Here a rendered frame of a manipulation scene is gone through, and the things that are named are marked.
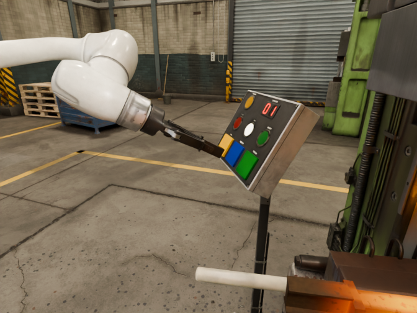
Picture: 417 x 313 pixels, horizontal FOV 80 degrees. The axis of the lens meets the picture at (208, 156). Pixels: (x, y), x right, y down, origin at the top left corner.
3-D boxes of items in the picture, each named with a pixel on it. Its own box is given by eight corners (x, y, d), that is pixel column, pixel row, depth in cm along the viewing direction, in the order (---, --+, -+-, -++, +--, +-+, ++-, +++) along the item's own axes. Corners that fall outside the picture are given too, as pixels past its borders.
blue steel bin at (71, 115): (60, 125, 528) (52, 91, 502) (93, 118, 592) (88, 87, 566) (96, 134, 469) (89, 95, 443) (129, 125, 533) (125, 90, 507)
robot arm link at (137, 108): (114, 127, 58) (138, 138, 60) (131, 91, 56) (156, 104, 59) (116, 118, 66) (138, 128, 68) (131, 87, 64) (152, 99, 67)
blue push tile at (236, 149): (232, 166, 83) (243, 147, 81) (224, 158, 90) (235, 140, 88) (236, 168, 84) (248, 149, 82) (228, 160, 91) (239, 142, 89)
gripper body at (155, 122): (138, 125, 68) (169, 140, 72) (139, 134, 60) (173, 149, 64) (150, 100, 66) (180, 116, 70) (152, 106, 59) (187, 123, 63)
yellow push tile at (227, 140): (222, 156, 92) (232, 138, 90) (215, 149, 99) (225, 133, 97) (226, 158, 93) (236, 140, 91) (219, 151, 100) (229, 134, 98)
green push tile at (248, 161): (244, 179, 74) (257, 158, 72) (234, 170, 81) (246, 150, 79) (248, 181, 75) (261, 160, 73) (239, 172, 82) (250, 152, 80)
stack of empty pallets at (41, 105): (22, 115, 631) (14, 84, 605) (53, 108, 708) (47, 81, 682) (60, 118, 592) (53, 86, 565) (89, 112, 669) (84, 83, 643)
